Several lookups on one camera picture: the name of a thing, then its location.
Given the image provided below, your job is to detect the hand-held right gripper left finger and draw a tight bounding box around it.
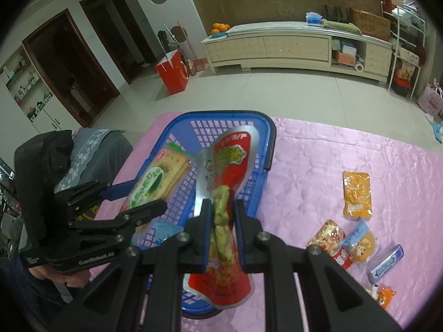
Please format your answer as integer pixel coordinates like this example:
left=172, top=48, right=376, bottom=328
left=74, top=199, right=215, bottom=332

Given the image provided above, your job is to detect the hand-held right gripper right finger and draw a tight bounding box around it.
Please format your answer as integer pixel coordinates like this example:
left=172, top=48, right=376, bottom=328
left=233, top=199, right=404, bottom=332

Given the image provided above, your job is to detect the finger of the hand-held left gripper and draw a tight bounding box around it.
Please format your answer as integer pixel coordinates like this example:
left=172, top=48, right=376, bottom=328
left=69, top=199, right=168, bottom=237
left=67, top=179, right=141, bottom=211

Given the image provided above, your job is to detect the light blue snack packet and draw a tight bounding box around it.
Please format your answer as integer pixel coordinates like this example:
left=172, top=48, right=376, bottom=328
left=133, top=219, right=186, bottom=250

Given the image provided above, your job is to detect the green cracker packet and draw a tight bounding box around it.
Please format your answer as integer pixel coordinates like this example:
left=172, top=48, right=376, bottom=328
left=119, top=145, right=194, bottom=215

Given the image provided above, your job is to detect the red silver snack packet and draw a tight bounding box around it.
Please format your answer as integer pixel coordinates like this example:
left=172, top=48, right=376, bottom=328
left=183, top=126, right=260, bottom=310

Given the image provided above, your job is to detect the red gold snack packet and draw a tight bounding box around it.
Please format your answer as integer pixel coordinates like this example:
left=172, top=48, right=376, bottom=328
left=305, top=219, right=355, bottom=270

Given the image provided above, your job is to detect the blue plastic basket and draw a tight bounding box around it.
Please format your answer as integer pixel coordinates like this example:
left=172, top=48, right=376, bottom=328
left=133, top=111, right=277, bottom=320

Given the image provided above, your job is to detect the orange snack packet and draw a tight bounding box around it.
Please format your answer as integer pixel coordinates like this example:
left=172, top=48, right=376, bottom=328
left=342, top=171, right=372, bottom=218

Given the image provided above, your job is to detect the clear round pastry packet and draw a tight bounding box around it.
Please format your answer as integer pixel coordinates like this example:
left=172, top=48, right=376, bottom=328
left=341, top=219, right=379, bottom=261

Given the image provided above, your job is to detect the purple gum packet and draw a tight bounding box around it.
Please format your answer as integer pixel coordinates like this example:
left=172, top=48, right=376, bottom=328
left=366, top=244, right=405, bottom=282

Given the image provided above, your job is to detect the small orange cartoon packet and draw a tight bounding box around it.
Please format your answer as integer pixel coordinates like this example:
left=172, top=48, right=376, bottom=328
left=372, top=284, right=397, bottom=309

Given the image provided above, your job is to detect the person's left forearm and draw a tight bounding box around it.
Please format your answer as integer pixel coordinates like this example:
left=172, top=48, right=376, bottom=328
left=0, top=254, right=75, bottom=322

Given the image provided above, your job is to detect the person's left hand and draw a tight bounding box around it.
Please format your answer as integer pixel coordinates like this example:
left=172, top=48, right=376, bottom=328
left=45, top=266, right=90, bottom=287

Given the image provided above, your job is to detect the grey covered chair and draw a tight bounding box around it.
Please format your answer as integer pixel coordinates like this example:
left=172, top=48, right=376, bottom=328
left=57, top=129, right=134, bottom=194

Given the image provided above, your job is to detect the black jacket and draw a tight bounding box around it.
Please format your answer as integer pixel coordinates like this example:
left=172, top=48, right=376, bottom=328
left=14, top=129, right=75, bottom=215

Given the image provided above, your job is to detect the white cupboard with shelves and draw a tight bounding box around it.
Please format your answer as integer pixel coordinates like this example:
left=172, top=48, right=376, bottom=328
left=0, top=45, right=65, bottom=134

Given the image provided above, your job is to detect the pink quilted tablecloth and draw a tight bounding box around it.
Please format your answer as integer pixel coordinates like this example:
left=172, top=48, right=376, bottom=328
left=93, top=112, right=443, bottom=332

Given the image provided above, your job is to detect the red paper bag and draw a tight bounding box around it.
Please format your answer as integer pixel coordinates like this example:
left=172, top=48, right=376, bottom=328
left=154, top=50, right=189, bottom=95

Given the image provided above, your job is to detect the red dustpan with broom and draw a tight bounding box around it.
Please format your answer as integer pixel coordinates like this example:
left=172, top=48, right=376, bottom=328
left=176, top=21, right=208, bottom=75

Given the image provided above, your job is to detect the cream television cabinet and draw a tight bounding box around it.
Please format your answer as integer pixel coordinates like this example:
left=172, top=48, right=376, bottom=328
left=202, top=22, right=393, bottom=84

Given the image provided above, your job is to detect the green cushion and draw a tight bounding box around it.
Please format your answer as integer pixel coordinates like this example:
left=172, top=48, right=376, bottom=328
left=323, top=20, right=362, bottom=35

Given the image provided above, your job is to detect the printed snack box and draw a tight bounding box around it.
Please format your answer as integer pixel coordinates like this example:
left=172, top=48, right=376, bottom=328
left=395, top=59, right=416, bottom=84

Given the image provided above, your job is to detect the pink gift bag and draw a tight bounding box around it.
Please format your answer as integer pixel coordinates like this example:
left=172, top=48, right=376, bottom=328
left=417, top=83, right=443, bottom=116

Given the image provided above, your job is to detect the black router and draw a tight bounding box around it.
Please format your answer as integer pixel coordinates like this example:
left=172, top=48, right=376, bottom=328
left=322, top=4, right=350, bottom=23

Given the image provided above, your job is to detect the white metal rack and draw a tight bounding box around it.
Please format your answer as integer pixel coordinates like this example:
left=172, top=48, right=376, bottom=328
left=381, top=2, right=428, bottom=99

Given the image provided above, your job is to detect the brown cardboard box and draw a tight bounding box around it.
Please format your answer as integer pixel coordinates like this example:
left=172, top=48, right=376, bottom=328
left=351, top=9, right=392, bottom=40

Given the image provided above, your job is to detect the dark wooden door frame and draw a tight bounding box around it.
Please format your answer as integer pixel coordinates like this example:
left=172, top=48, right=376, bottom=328
left=22, top=9, right=122, bottom=128
left=79, top=0, right=158, bottom=84

